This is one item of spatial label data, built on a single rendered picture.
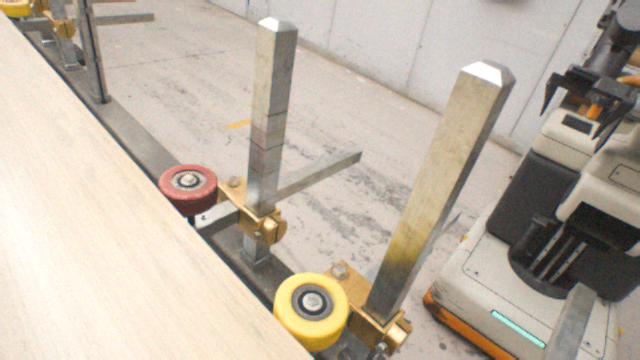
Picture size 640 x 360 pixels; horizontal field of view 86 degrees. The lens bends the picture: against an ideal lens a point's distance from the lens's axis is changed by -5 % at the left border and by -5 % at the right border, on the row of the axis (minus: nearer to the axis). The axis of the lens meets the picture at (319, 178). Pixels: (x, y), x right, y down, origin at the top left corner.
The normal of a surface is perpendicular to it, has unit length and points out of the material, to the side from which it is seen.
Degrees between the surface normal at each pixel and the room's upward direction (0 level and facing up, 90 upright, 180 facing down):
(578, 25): 90
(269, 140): 90
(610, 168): 98
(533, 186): 90
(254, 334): 0
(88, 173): 0
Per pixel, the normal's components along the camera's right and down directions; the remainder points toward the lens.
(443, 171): -0.69, 0.33
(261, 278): 0.17, -0.79
